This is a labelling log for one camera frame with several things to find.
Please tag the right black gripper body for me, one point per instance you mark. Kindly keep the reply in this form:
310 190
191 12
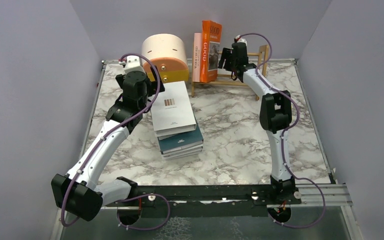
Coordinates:
233 64

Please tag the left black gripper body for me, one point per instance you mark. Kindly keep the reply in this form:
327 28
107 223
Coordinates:
152 87

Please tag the white cover book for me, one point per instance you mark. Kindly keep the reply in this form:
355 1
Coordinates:
172 112

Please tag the orange fashion show book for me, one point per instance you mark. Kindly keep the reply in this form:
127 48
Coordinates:
211 39

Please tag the pink flower cover book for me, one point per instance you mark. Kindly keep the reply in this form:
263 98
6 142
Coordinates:
196 57

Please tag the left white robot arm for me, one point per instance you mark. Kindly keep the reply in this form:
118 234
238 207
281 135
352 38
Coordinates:
78 192

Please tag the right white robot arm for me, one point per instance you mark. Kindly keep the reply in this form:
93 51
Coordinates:
275 115

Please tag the bottom stacked books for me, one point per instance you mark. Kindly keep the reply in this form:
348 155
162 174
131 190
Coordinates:
185 153

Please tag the wooden book rack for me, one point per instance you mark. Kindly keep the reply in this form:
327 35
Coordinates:
227 80

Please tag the cream and orange bread box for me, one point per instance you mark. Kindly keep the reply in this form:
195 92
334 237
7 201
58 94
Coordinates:
167 53

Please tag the dark teal book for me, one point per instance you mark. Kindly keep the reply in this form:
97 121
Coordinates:
181 141

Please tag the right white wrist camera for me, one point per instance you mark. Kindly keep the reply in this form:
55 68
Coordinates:
240 39

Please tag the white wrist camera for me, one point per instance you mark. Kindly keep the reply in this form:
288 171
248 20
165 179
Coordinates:
240 39
131 63

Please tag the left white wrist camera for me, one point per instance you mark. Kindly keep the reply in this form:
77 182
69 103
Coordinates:
131 63

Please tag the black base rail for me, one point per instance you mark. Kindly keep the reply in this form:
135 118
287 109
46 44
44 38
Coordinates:
196 201

